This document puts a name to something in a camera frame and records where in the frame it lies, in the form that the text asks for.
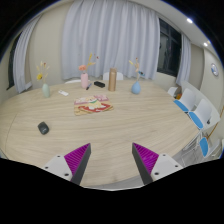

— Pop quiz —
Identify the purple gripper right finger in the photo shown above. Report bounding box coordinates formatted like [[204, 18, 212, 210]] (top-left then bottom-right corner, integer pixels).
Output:
[[132, 143, 182, 185]]

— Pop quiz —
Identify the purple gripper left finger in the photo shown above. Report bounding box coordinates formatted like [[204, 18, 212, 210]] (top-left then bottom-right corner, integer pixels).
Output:
[[43, 143, 91, 185]]

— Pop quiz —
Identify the black computer mouse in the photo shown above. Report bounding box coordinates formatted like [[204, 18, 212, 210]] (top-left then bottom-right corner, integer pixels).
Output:
[[38, 122, 49, 135]]

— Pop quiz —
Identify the colourful printed mouse pad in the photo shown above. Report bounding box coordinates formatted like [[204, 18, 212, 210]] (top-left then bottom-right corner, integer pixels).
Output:
[[74, 95, 113, 115]]

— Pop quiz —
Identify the white blue chair near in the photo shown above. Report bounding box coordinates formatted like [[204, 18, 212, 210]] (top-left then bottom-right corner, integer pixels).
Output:
[[199, 137, 222, 159]]

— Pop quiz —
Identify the white blue chair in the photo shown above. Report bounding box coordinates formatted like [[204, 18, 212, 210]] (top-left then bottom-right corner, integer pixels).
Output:
[[199, 137, 222, 159], [174, 88, 196, 112], [188, 99, 212, 130]]

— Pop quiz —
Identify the white blue chair middle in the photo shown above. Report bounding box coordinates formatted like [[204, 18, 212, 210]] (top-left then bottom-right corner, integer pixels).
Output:
[[188, 99, 212, 130]]

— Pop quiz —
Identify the white blue chair far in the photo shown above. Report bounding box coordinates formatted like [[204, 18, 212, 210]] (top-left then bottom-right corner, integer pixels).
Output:
[[174, 88, 196, 112]]

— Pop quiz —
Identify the white remote control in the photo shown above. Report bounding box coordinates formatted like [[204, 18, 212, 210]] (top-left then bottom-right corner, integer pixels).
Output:
[[58, 90, 69, 96]]

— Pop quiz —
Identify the blue vase with flowers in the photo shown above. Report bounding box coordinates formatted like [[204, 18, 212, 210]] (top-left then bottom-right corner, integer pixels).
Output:
[[129, 61, 145, 94]]

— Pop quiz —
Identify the black rectangular case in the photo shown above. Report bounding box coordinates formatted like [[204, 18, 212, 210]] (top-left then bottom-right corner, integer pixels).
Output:
[[94, 81, 105, 88]]

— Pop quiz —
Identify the pink vase with flowers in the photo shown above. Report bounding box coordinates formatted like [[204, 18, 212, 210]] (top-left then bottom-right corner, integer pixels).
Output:
[[78, 53, 95, 89]]

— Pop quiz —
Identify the copper thermos bottle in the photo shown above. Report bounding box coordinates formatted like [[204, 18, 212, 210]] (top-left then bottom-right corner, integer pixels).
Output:
[[108, 68, 117, 91]]

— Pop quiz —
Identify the white right curtain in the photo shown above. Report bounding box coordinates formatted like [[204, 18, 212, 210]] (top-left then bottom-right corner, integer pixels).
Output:
[[176, 34, 191, 85]]

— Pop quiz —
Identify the white curtain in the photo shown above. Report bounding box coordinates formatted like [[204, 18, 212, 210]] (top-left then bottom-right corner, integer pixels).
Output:
[[62, 0, 160, 79], [176, 34, 191, 85], [13, 16, 40, 93]]

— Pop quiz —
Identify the white left curtain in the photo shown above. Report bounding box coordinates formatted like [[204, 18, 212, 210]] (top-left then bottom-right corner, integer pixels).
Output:
[[13, 16, 40, 93]]

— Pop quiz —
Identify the dark window right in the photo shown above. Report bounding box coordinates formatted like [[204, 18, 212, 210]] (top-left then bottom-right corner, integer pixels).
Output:
[[157, 19, 182, 77]]

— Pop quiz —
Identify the white centre curtain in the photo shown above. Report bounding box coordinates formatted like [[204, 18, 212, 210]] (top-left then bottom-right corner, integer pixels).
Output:
[[62, 0, 160, 79]]

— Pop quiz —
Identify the round wall clock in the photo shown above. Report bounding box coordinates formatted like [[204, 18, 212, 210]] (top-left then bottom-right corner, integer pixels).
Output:
[[211, 63, 219, 77]]

